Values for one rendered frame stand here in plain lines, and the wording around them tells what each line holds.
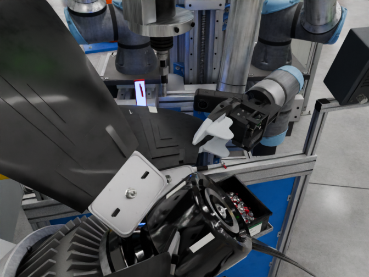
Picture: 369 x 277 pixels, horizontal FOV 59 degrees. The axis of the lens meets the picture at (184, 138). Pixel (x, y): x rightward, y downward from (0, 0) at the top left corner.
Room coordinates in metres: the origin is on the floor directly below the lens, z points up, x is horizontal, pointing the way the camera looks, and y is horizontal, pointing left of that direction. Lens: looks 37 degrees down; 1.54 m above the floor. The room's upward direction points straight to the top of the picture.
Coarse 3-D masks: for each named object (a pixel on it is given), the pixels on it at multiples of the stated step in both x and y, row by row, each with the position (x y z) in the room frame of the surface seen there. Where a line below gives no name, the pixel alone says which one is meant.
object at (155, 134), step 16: (144, 112) 0.57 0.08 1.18; (160, 112) 0.58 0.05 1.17; (176, 112) 0.60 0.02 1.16; (144, 128) 0.50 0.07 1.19; (160, 128) 0.50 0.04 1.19; (176, 128) 0.51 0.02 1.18; (192, 128) 0.52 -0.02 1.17; (144, 144) 0.45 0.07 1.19; (160, 144) 0.45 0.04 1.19; (176, 144) 0.45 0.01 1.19; (192, 144) 0.45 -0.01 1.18; (160, 160) 0.40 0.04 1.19; (176, 160) 0.40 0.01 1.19; (192, 160) 0.40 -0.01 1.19
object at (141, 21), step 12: (132, 0) 0.32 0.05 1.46; (144, 0) 0.32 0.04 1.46; (132, 12) 0.32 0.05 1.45; (144, 12) 0.32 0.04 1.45; (180, 12) 0.36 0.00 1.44; (132, 24) 0.33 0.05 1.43; (144, 24) 0.31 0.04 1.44; (156, 24) 0.32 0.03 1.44; (168, 24) 0.32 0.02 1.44; (180, 24) 0.32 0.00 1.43; (192, 24) 0.34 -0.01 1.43; (156, 36) 0.32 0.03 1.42; (168, 36) 0.32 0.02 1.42
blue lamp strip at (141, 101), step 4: (136, 84) 0.68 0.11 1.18; (136, 88) 0.68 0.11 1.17; (136, 92) 0.68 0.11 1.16; (140, 92) 0.69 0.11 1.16; (144, 92) 0.69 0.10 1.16; (136, 96) 0.68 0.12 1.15; (140, 96) 0.69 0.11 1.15; (144, 96) 0.69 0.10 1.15; (140, 100) 0.69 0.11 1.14; (144, 100) 0.69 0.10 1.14; (140, 104) 0.68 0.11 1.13; (144, 104) 0.69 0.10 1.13
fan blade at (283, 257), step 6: (252, 240) 0.40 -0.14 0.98; (258, 240) 0.43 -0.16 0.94; (252, 246) 0.30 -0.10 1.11; (258, 246) 0.32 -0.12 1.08; (264, 246) 0.35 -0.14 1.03; (270, 246) 0.42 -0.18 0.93; (264, 252) 0.30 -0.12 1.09; (270, 252) 0.31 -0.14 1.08; (276, 252) 0.35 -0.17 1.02; (282, 258) 0.31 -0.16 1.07; (288, 258) 0.34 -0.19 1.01; (294, 264) 0.31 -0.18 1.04; (306, 270) 0.32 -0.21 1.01
